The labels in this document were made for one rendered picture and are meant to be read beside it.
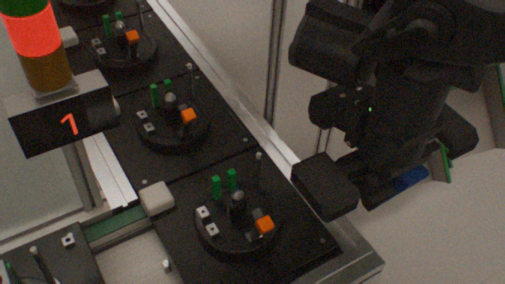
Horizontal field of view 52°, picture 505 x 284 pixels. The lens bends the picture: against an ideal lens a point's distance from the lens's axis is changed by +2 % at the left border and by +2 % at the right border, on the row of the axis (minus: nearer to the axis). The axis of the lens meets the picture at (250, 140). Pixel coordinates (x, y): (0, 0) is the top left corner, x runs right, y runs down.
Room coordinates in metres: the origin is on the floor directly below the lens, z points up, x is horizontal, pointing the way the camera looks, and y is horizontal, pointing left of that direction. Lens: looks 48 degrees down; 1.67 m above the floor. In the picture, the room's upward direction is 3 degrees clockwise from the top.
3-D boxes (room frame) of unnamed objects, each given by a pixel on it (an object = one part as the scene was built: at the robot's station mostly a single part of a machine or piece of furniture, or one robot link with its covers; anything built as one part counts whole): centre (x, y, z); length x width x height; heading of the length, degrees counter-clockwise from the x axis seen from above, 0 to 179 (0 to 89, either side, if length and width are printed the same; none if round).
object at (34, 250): (0.33, 0.27, 1.03); 0.01 x 0.01 x 0.08; 33
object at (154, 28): (0.87, 0.28, 1.01); 0.24 x 0.24 x 0.13; 33
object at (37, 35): (0.46, 0.24, 1.33); 0.05 x 0.05 x 0.05
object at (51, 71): (0.46, 0.24, 1.28); 0.05 x 0.05 x 0.05
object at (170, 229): (0.45, 0.02, 1.01); 0.24 x 0.24 x 0.13; 33
